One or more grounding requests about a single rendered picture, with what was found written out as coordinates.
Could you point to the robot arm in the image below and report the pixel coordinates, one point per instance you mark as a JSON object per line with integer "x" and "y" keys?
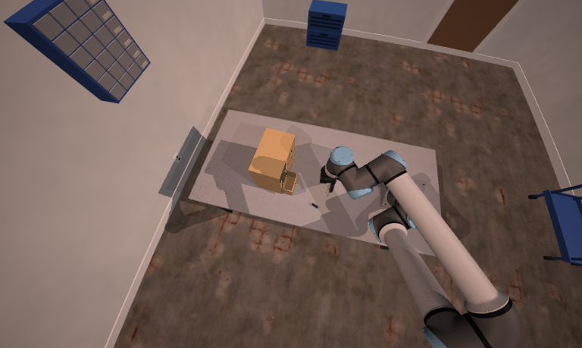
{"x": 498, "y": 325}

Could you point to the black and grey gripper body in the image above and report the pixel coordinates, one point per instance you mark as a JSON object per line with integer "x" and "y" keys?
{"x": 325, "y": 178}

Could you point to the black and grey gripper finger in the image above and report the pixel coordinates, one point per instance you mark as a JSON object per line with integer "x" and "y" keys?
{"x": 328, "y": 189}

